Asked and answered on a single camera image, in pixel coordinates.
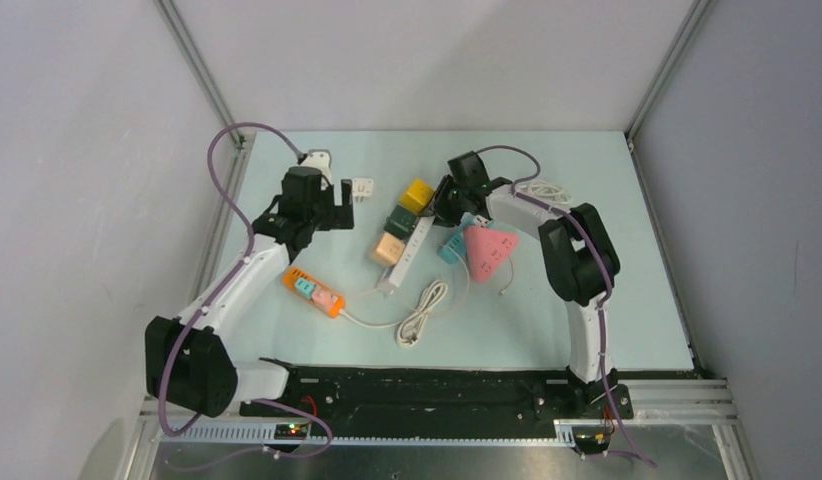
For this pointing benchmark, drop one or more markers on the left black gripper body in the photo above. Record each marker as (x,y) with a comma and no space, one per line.
(325,215)

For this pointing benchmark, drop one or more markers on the pink small plug adapter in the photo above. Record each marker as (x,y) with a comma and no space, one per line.
(327,301)

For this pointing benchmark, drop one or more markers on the white plug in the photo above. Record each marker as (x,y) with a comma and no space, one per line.
(362,188)

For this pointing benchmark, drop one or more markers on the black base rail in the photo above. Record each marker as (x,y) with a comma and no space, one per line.
(448,404)

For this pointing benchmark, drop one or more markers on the right circuit board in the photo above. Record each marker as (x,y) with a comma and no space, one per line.
(589,443)

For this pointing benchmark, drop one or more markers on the orange power strip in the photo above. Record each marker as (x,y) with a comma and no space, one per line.
(292,273)

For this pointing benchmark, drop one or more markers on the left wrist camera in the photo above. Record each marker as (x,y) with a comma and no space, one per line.
(321,160)

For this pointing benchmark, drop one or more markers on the beige cube plug adapter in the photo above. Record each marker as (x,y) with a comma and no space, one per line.
(387,251)

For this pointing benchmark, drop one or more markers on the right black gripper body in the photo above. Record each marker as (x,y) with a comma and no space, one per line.
(449,205)

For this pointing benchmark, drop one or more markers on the dark green plug adapter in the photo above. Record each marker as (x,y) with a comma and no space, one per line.
(400,223)

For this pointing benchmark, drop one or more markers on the circuit board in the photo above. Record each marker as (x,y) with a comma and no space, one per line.
(589,443)
(291,431)

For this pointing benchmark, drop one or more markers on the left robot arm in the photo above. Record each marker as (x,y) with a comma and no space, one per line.
(186,357)

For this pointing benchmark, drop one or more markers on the yellow cube plug adapter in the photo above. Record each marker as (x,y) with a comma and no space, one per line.
(417,196)

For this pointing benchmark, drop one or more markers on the blue power strip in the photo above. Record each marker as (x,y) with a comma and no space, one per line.
(454,248)

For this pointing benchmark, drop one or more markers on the pink triangular power strip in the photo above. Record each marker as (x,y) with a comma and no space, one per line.
(487,249)

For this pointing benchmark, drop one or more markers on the teal small plug adapter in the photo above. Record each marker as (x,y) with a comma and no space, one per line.
(305,287)

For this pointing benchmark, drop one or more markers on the white multicolour power strip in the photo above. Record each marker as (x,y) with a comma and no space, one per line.
(392,278)

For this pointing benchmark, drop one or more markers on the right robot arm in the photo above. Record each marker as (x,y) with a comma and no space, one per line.
(579,257)

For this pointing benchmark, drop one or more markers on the left circuit board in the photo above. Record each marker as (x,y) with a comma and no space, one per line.
(291,431)

